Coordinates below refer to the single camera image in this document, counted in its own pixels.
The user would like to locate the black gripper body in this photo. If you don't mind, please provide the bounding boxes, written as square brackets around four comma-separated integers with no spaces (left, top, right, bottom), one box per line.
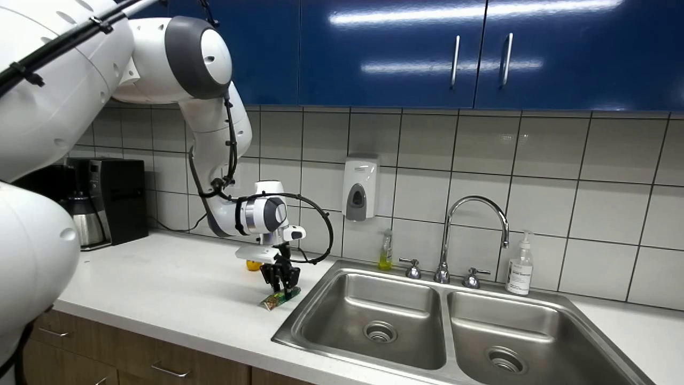
[261,244,299,286]

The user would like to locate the green granola bar packet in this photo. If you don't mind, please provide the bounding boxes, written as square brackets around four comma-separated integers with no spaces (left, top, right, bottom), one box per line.
[261,286,301,311]

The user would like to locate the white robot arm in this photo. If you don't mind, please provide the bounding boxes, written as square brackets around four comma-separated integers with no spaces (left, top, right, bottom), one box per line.
[0,0,305,365]

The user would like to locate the stainless steel double sink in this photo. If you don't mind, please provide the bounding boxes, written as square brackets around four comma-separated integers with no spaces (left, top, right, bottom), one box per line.
[275,262,655,385]

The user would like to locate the yellow lemon toy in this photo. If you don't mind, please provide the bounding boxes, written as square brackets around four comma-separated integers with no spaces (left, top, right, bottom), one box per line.
[247,261,261,272]

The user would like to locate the green dish soap bottle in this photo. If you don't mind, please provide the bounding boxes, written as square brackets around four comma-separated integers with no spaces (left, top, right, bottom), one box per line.
[377,228,393,272]

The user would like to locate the chrome gooseneck faucet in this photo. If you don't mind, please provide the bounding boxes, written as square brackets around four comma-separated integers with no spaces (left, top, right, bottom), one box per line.
[393,195,512,282]

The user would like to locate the black coffee maker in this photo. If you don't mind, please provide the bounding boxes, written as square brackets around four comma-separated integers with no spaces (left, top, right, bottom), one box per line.
[17,159,147,248]

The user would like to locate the clear hand soap bottle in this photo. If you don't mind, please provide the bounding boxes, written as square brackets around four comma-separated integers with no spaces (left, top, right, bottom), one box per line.
[506,233,534,295]

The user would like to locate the wooden base cabinet drawers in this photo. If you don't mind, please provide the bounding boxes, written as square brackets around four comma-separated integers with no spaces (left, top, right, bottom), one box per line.
[20,311,307,385]

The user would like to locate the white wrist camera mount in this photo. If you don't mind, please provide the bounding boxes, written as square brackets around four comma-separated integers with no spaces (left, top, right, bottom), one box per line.
[236,245,281,262]

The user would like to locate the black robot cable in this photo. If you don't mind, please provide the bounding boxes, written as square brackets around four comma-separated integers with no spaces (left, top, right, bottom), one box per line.
[186,91,337,268]

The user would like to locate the white wall soap dispenser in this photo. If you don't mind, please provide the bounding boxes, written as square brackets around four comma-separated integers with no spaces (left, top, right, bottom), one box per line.
[342,159,378,221]

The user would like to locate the blue upper wall cabinets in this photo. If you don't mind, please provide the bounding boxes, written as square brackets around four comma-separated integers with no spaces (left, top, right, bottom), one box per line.
[146,0,684,112]

